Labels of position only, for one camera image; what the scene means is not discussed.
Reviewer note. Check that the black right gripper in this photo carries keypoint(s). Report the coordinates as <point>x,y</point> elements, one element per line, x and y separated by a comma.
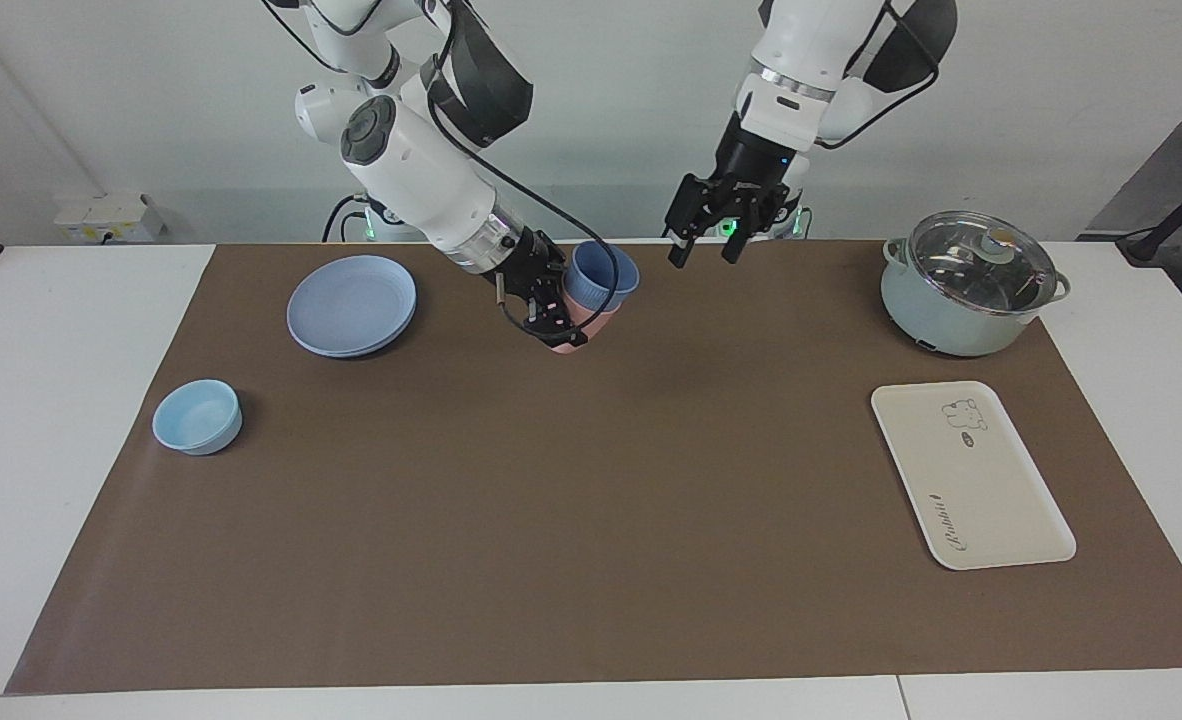
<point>531,285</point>

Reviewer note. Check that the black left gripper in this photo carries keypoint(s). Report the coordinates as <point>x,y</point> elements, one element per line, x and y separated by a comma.
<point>741,185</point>

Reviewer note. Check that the blue ribbed plastic cup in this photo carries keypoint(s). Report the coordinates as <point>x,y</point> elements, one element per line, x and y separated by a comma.
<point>601,275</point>

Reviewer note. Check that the pink plastic cup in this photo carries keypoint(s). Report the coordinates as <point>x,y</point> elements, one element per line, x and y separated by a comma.
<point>596,325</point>

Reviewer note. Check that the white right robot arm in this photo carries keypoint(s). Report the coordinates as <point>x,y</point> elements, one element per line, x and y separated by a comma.
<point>421,170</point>

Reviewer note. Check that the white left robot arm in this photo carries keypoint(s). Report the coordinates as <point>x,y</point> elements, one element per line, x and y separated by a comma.
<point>811,70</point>

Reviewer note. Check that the cream rectangular rabbit tray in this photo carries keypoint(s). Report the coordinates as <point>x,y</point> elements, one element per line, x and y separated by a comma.
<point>971,480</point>

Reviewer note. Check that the brown table mat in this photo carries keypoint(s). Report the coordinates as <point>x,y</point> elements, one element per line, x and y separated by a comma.
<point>601,480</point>

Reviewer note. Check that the lavender blue round plate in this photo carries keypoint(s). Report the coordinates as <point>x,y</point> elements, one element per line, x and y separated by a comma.
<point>351,305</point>

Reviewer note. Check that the pale green cooking pot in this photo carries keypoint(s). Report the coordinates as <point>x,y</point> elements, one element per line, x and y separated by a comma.
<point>936,320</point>

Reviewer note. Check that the light blue small bowl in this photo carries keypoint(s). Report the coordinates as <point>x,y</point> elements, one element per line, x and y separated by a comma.
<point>196,420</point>

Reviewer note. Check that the black stand leg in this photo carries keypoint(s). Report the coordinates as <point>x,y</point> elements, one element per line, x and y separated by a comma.
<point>1166,225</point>

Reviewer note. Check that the white power strip box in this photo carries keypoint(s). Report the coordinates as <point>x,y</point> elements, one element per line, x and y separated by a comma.
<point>101,215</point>

